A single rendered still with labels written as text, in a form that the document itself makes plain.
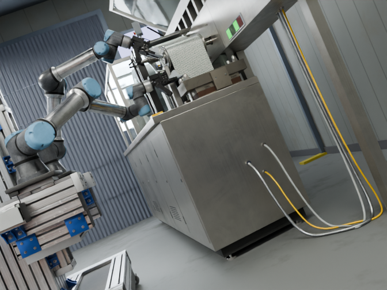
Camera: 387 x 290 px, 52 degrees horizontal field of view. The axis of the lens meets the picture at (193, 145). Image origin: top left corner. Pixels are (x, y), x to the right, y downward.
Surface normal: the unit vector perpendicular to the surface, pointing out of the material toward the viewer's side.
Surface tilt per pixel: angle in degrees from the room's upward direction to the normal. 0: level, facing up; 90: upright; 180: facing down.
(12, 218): 90
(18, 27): 90
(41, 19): 90
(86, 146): 90
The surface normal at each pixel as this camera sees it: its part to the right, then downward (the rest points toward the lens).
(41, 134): 0.68, -0.23
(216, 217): 0.23, -0.10
